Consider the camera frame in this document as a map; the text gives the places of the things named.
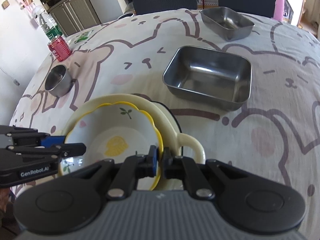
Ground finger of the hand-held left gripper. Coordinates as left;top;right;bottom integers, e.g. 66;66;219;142
12;132;66;147
7;142;87;159

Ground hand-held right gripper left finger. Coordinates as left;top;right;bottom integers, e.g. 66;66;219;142
62;145;159;200

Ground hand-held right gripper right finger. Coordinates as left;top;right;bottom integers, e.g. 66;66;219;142
163;147;253;200

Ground yellow-rimmed floral bowl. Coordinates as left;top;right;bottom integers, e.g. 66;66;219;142
58;102;164;192

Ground white plate with leaf print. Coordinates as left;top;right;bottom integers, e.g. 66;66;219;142
150;101;183;155

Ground cream bowl with handles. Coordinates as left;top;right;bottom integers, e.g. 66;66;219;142
61;94;207;193

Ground round steel bowl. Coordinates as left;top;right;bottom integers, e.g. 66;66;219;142
44;64;74;97

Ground large rectangular steel tray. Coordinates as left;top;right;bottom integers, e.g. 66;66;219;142
162;45;252;112

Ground small rectangular steel tray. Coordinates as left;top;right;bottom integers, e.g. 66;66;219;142
199;7;255;42

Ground red soda can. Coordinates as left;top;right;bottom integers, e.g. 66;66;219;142
47;35;72;62

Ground bear print tablecloth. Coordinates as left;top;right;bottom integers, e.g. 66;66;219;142
10;8;320;240

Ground green packet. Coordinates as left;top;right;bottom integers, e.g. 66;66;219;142
74;30;94;43

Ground plastic bottle with green label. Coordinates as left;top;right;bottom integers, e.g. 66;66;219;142
33;6;66;42

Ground grey kitchen cabinet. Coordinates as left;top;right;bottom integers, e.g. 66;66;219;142
46;0;102;37

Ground pink chair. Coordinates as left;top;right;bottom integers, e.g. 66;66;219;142
273;0;285;21

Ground white wooden cabinet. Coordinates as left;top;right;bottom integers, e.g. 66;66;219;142
291;0;307;29

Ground white cable with plug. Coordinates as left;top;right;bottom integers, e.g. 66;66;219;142
0;66;20;86

